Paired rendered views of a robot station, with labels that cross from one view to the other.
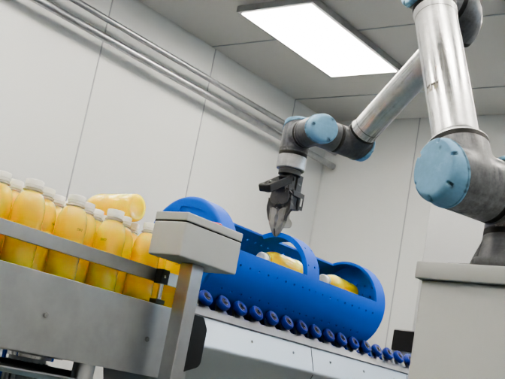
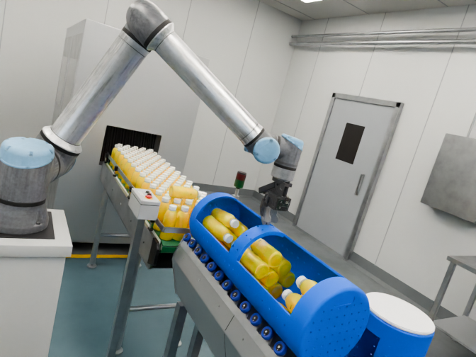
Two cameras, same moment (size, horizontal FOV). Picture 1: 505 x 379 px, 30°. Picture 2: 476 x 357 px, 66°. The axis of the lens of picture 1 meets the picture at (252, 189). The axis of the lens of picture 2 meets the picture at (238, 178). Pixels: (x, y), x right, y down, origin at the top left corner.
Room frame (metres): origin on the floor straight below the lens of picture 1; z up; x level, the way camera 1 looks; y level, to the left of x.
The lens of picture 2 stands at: (3.13, -1.49, 1.66)
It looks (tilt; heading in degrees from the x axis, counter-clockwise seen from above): 11 degrees down; 108
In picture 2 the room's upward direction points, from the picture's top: 15 degrees clockwise
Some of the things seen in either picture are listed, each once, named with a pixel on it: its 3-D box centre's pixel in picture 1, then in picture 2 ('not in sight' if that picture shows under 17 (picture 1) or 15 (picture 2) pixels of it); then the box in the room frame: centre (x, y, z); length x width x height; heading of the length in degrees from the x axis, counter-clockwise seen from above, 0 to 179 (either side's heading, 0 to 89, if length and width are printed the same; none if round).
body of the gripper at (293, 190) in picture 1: (288, 190); (278, 193); (2.87, -0.11, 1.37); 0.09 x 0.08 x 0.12; 140
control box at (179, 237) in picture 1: (196, 242); (144, 203); (2.16, 0.10, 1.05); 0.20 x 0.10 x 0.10; 140
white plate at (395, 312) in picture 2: not in sight; (398, 312); (3.44, 0.06, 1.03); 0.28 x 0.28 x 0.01
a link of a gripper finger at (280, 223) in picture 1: (285, 223); (267, 218); (2.85, -0.12, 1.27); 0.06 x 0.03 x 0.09; 140
